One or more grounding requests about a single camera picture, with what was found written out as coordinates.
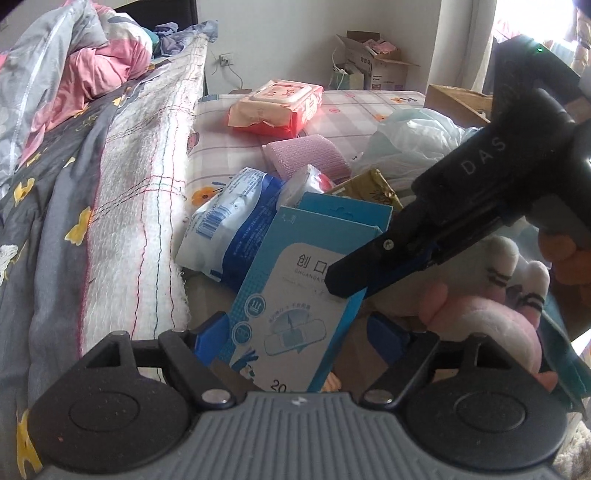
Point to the red white packet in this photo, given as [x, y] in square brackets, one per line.
[307, 182]

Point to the teal pillow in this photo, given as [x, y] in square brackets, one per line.
[150, 40]

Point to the pink hanging clothes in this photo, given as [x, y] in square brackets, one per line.
[505, 27]

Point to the white green plastic bag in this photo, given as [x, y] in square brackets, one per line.
[415, 138]

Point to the pink sponge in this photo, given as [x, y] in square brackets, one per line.
[304, 154]

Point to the grey pink floral quilt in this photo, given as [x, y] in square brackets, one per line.
[46, 207]

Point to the gold packet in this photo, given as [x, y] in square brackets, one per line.
[374, 189]

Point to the wall outlet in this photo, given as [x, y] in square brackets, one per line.
[225, 58]

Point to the open printed cardboard box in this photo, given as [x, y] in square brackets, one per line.
[388, 74]

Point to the pink wet wipes pack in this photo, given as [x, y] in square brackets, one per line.
[277, 104]

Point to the green paper bag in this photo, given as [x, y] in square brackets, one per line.
[346, 79]

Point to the blue white soft pack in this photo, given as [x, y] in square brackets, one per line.
[221, 230]

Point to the person's right hand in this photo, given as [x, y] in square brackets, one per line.
[558, 258]

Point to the blue bandage box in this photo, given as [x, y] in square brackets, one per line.
[286, 295]

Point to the white quilted mattress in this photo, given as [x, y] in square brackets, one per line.
[138, 184]

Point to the blue crumpled cloth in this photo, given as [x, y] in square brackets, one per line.
[184, 36]

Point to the pink plush toy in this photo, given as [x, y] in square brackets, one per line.
[485, 318]

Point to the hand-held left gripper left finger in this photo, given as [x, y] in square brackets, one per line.
[210, 332]

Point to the black headboard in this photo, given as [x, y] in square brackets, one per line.
[157, 11]

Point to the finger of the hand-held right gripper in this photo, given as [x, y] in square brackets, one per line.
[415, 272]
[369, 263]

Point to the large brown cardboard box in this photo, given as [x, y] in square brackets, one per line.
[455, 101]

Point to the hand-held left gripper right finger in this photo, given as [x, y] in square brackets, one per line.
[385, 334]

